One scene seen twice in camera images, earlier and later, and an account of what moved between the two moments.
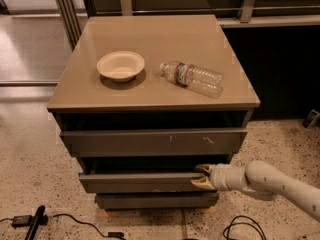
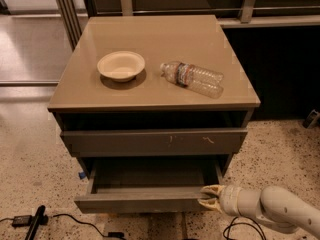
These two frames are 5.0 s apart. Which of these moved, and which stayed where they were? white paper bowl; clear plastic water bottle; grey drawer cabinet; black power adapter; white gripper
Moved: white gripper
Stayed: white paper bowl; grey drawer cabinet; black power adapter; clear plastic water bottle
